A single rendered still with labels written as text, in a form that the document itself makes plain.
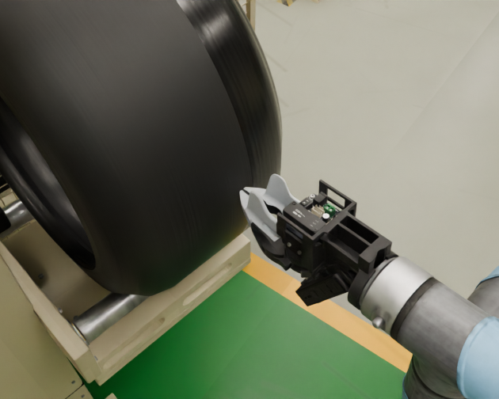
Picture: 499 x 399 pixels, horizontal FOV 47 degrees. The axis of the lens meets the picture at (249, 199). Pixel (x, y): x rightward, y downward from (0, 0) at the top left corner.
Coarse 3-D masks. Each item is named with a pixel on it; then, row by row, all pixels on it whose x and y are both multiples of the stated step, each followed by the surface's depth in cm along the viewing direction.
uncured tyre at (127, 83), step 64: (0, 0) 57; (64, 0) 57; (128, 0) 60; (192, 0) 63; (0, 64) 57; (64, 64) 56; (128, 64) 59; (192, 64) 62; (256, 64) 67; (0, 128) 101; (64, 128) 58; (128, 128) 59; (192, 128) 63; (256, 128) 69; (64, 192) 106; (128, 192) 61; (192, 192) 66; (128, 256) 68; (192, 256) 73
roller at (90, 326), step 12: (108, 300) 93; (120, 300) 93; (132, 300) 94; (144, 300) 96; (84, 312) 92; (96, 312) 91; (108, 312) 92; (120, 312) 93; (72, 324) 91; (84, 324) 90; (96, 324) 91; (108, 324) 92; (84, 336) 91; (96, 336) 91
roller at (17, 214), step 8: (16, 200) 106; (8, 208) 104; (16, 208) 104; (24, 208) 105; (8, 216) 103; (16, 216) 104; (24, 216) 105; (32, 216) 106; (16, 224) 104; (24, 224) 106; (8, 232) 104
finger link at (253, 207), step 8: (240, 192) 72; (256, 192) 65; (248, 200) 68; (256, 200) 66; (248, 208) 69; (256, 208) 67; (264, 208) 66; (248, 216) 69; (256, 216) 68; (264, 216) 67; (272, 216) 66; (256, 224) 68; (264, 224) 68; (272, 224) 66; (272, 232) 67; (272, 240) 66
